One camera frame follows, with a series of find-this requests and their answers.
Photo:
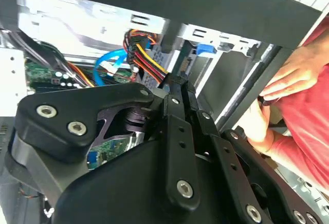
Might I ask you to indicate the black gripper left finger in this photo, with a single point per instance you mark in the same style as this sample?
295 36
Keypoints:
177 157

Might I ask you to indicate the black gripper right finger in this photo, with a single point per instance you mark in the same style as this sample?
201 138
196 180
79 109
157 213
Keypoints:
223 157

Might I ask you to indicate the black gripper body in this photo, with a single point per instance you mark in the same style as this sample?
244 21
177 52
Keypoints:
123 195

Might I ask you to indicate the small round black tool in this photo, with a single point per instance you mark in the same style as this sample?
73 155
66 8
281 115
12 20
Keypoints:
263 101

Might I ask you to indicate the hard disk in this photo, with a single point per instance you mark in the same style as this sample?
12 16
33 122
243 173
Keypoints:
205 49

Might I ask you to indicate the person right hand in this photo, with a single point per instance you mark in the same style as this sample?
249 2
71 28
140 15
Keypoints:
258 126

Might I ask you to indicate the person left hand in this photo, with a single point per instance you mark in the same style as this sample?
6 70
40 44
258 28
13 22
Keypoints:
295 75

